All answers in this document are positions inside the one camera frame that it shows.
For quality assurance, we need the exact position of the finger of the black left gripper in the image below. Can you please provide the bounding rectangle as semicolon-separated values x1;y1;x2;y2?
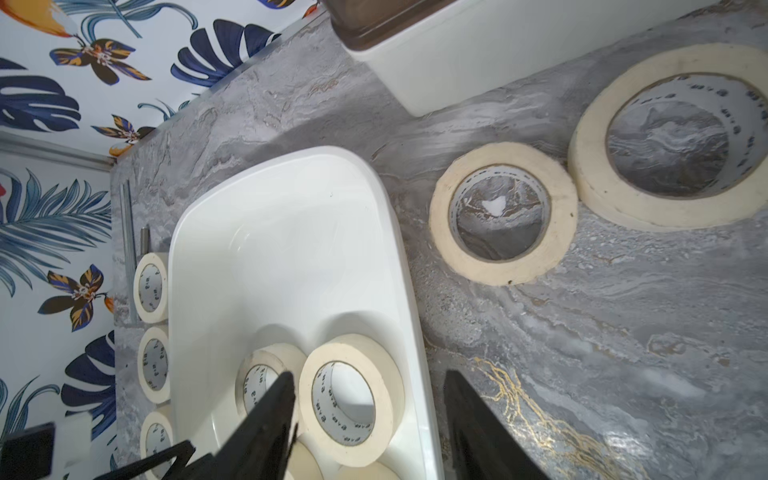
96;440;196;480

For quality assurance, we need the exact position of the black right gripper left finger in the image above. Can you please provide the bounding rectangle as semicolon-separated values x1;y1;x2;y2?
173;372;297;479

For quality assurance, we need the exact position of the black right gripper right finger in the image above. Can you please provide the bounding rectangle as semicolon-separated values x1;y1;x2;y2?
443;370;547;479

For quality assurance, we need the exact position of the cream masking tape roll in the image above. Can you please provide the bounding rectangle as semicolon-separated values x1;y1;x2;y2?
234;343;307;418
284;442;324;480
137;325;170;404
336;462;399;480
429;142;578;286
139;404;174;459
133;252;170;324
568;43;767;232
299;334;405;467

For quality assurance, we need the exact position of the white plastic storage tray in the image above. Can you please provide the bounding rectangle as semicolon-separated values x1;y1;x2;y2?
168;146;443;479

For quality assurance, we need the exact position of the brown lidded storage box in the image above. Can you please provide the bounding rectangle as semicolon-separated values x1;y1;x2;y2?
324;0;709;117

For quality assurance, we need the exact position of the steel hex bolt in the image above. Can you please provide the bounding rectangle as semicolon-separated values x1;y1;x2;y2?
140;226;151;256

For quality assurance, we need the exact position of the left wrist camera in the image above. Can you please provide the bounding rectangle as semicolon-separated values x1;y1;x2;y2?
1;413;92;479

